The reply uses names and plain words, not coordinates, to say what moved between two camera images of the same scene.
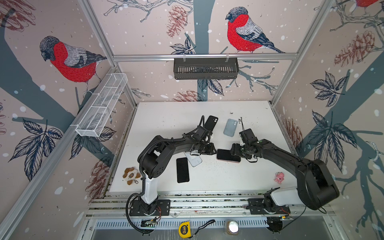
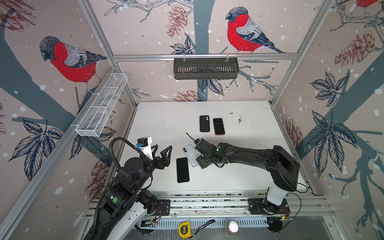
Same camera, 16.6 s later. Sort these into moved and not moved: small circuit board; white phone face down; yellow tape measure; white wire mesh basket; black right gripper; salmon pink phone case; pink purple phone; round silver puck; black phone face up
Moved: black right gripper; pink purple phone; salmon pink phone case
Not moved: yellow tape measure; white phone face down; round silver puck; black phone face up; white wire mesh basket; small circuit board
